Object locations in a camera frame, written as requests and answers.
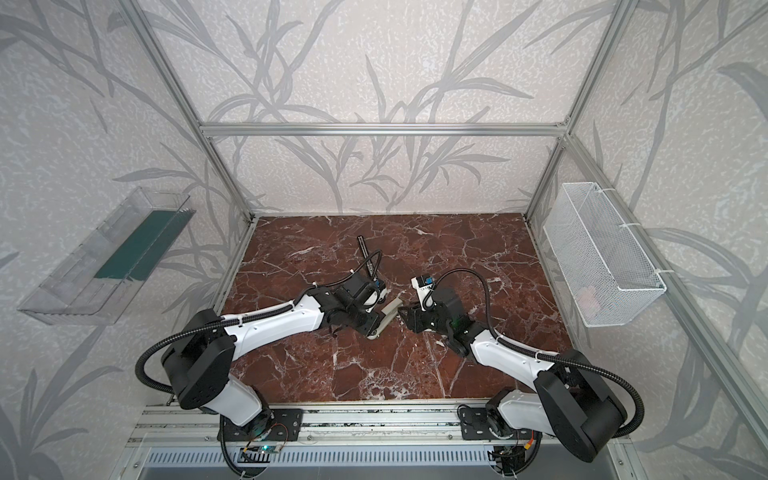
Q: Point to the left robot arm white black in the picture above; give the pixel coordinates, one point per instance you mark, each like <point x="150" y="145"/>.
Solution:
<point x="198" y="361"/>

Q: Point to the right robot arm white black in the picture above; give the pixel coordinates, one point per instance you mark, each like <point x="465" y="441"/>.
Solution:
<point x="567" y="398"/>

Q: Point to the aluminium frame post right rear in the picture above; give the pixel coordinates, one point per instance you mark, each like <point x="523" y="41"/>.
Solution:
<point x="615" y="29"/>

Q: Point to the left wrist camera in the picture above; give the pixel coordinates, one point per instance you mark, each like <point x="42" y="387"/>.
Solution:
<point x="379" y="293"/>

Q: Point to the aluminium rear cross bar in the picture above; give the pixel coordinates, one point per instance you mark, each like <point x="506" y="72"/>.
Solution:
<point x="213" y="129"/>

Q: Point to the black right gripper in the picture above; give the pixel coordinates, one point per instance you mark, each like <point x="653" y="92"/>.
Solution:
<point x="417" y="318"/>

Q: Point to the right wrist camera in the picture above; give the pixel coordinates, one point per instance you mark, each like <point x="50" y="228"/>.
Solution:
<point x="424" y="286"/>

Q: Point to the aluminium frame post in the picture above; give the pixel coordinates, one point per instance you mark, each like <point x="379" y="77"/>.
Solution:
<point x="139" y="23"/>
<point x="615" y="29"/>

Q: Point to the white wire mesh basket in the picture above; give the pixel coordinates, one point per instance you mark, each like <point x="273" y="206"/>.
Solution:
<point x="609" y="275"/>

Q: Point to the aluminium frame post left rear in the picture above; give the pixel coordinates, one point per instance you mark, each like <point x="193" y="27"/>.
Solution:
<point x="139" y="23"/>

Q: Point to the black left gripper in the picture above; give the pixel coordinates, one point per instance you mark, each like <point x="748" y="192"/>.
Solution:
<point x="369" y="318"/>

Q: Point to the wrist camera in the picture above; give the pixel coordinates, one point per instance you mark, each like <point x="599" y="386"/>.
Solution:
<point x="379" y="293"/>
<point x="424" y="286"/>

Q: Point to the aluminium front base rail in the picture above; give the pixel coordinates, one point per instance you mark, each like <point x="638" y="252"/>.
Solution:
<point x="364" y="423"/>

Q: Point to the clear plastic wall bin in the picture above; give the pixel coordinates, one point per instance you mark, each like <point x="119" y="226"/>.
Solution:
<point x="97" y="281"/>

